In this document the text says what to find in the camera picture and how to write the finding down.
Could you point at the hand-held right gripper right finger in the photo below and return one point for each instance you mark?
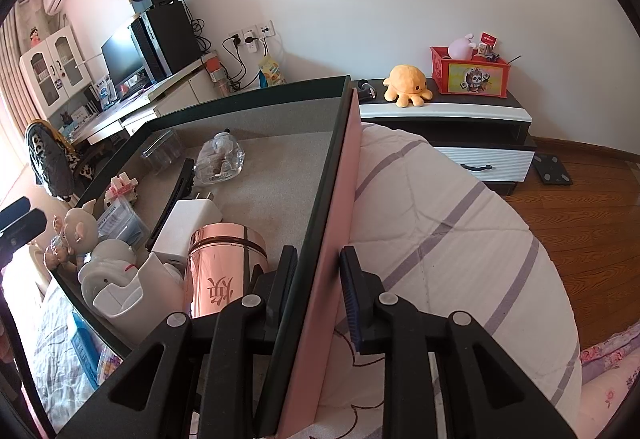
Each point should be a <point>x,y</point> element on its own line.
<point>352,314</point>

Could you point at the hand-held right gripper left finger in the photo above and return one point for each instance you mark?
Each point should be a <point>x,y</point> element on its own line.
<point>280,289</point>

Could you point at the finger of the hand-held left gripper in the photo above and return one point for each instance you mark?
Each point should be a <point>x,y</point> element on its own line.
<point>15,213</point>
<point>25,230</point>

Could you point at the rose gold metal canister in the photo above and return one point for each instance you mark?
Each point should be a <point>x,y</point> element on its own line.
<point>220,264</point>

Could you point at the white astronaut figurine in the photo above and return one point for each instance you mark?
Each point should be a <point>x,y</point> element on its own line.
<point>107,264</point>

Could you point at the large dark green cardboard box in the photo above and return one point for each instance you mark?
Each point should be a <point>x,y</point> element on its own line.
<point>285,179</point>

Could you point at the pig figurine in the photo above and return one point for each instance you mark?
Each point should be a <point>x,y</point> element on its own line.
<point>75,234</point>

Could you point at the clear plastic floss box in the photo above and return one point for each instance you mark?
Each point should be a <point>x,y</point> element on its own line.
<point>122,221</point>

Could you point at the pink and white puzzle block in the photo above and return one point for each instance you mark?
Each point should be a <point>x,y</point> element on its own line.
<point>122,189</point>

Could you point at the white charger adapter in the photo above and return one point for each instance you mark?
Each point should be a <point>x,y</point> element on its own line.
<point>185,229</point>

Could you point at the white striped quilt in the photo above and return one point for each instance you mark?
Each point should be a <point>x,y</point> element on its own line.
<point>450,244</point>

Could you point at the grey patterned bedsheet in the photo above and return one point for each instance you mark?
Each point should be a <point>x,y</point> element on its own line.
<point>55,349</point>

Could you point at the white plastic holder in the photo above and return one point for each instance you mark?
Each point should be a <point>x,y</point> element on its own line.
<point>150,299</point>

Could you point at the light blue plastic package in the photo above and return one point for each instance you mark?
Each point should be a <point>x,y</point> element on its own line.
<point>85,349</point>

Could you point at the black hair clip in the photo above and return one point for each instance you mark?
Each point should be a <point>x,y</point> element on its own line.
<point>172,201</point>

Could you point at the clear glass bottle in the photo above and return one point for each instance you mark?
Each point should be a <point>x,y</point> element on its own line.
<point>220,159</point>

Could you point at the white glass-door cabinet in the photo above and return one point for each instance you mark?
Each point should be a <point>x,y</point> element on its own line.
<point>52,69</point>

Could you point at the blue and white boxes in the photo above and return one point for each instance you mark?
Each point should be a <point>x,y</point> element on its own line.
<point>105,91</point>

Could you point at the clear plastic cup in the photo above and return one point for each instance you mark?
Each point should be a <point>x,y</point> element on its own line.
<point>162,153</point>

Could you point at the colourful patterned packet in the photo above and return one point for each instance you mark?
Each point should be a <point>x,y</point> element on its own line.
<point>109,365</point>

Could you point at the small doll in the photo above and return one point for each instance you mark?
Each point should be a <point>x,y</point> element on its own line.
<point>35,36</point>

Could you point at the black computer monitor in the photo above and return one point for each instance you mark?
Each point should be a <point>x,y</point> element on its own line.
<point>122,56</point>

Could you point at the white desk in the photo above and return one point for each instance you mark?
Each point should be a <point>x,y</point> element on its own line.
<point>175,94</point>

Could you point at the black and white drawer cabinet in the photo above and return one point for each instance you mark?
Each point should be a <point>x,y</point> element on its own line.
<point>465,129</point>

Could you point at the small black gadget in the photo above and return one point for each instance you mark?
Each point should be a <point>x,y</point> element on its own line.
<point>367,90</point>

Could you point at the blue and yellow snack bag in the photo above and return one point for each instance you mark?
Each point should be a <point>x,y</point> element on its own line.
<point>272,70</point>

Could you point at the jar with orange lid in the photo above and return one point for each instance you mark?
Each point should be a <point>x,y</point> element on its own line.
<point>219,74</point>

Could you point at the black computer tower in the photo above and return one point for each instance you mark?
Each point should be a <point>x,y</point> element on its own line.
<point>167,39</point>

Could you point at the yellow octopus plush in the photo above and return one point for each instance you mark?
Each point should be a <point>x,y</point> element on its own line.
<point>406,84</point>

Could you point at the black floor scale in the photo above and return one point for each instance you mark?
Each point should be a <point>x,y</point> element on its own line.
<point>551,170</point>

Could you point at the red storage crate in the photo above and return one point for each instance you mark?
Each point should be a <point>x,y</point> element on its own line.
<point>470,76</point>

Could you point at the pink floral sheet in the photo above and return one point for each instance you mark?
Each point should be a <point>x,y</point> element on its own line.
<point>612,384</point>

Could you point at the pink plush toy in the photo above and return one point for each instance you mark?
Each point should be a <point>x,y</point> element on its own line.
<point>461,46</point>

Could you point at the small red card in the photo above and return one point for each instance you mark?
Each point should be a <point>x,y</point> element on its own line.
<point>490,40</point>

